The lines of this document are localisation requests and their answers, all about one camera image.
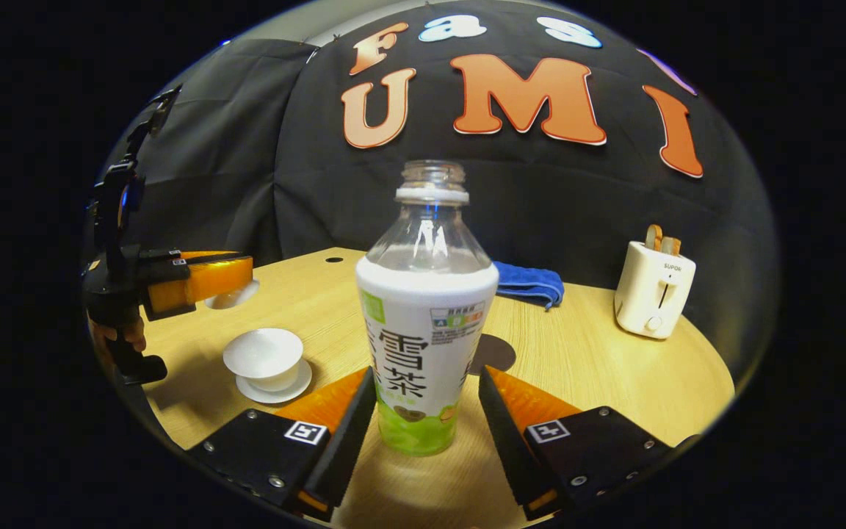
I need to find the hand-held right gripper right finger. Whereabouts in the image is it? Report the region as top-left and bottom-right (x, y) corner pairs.
(478, 365), (699, 522)

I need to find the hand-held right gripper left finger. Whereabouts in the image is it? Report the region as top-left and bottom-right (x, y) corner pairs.
(187, 366), (378, 522)

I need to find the dark round coaster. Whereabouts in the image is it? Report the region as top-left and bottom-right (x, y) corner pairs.
(467, 334), (517, 377)

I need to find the white teacup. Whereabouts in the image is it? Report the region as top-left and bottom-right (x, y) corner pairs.
(223, 328), (305, 393)

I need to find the white green label water bottle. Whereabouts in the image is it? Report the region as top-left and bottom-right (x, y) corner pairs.
(355, 160), (500, 458)

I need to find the white saucer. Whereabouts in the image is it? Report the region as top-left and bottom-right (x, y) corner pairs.
(235, 358), (314, 405)

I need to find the blue towel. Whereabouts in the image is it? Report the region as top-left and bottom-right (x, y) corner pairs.
(493, 261), (565, 311)

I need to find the white toaster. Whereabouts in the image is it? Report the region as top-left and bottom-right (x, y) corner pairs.
(614, 240), (697, 340)

